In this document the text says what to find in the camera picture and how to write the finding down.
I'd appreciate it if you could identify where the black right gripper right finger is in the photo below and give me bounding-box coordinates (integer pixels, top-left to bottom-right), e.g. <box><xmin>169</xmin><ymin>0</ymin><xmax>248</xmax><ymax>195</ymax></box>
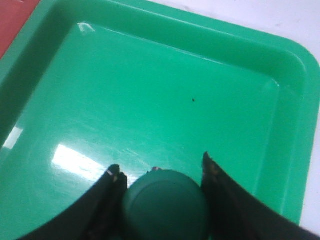
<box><xmin>201</xmin><ymin>152</ymin><xmax>320</xmax><ymax>240</ymax></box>

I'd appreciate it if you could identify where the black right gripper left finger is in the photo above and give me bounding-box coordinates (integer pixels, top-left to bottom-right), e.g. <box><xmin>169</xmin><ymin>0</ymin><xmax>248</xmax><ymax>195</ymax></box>
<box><xmin>19</xmin><ymin>164</ymin><xmax>128</xmax><ymax>240</ymax></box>

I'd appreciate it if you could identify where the green mushroom push button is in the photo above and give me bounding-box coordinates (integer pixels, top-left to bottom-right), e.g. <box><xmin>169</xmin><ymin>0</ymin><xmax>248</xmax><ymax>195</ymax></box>
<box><xmin>121</xmin><ymin>170</ymin><xmax>209</xmax><ymax>240</ymax></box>

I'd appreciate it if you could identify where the green plastic tray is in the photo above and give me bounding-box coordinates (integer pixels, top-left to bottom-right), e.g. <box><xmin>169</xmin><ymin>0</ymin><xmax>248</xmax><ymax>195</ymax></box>
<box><xmin>0</xmin><ymin>0</ymin><xmax>320</xmax><ymax>240</ymax></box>

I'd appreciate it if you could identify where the red plastic tray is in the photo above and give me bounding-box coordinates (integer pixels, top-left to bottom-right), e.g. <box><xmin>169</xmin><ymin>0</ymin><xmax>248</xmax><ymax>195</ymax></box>
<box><xmin>0</xmin><ymin>0</ymin><xmax>40</xmax><ymax>58</ymax></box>

